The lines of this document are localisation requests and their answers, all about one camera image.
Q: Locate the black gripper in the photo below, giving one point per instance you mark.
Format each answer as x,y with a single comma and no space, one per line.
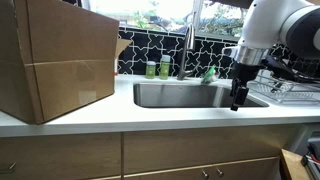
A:
242,73

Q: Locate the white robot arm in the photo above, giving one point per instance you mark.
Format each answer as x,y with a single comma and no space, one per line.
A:
293,23

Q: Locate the metal dish rack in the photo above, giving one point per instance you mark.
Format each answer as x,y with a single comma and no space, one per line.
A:
296,94

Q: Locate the steel kitchen faucet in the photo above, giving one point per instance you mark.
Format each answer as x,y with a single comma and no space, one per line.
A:
189,45

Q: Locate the green white sponge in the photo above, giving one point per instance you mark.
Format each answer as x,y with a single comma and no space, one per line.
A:
208,77

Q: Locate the wooden cabinet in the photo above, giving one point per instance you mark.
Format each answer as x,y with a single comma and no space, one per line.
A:
225,153

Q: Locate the tall green soap bottle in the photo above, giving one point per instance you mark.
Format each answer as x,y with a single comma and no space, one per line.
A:
164,67

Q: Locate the short green soap bottle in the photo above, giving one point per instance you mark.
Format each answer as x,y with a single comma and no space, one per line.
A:
150,69

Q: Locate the stainless steel sink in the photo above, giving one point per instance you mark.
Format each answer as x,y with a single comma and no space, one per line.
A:
157,95

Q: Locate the brown cardboard box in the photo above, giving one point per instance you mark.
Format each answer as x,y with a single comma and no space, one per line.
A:
54,58

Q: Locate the black handled utensil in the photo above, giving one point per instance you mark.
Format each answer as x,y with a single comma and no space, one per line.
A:
278,86

